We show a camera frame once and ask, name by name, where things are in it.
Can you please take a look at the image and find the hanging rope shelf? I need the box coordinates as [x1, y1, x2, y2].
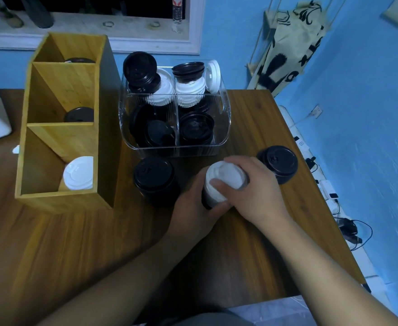
[245, 0, 349, 85]

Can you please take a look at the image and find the person's left hand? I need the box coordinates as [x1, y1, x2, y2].
[166, 166, 235, 249]

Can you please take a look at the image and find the white window frame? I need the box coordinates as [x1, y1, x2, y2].
[0, 0, 206, 55]

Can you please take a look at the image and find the short stack of black lids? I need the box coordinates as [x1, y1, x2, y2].
[257, 145, 299, 185]

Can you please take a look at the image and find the wooden three-compartment organizer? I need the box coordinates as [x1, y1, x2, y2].
[14, 33, 122, 214]

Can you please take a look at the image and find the small potted plant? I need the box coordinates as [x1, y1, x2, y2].
[0, 0, 25, 29]

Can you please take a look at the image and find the grey shirt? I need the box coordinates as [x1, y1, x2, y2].
[171, 312, 254, 326]

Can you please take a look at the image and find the clear plastic water bottle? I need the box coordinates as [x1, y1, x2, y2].
[171, 0, 185, 24]

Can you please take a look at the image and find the cream tote bag black print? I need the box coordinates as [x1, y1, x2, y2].
[247, 0, 332, 97]

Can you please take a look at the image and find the white domed cup lid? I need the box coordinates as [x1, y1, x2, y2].
[202, 161, 249, 210]

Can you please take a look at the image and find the person's left forearm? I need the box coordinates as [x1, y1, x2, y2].
[36, 234, 199, 326]

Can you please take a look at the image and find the person's right hand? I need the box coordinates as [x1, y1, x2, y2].
[209, 156, 293, 230]

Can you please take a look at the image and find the dark glass vase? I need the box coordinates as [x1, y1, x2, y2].
[19, 0, 55, 29]

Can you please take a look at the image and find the black wired device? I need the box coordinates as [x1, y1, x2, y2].
[336, 217, 373, 252]

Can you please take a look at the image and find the clear plastic container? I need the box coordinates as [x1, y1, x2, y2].
[118, 59, 232, 158]

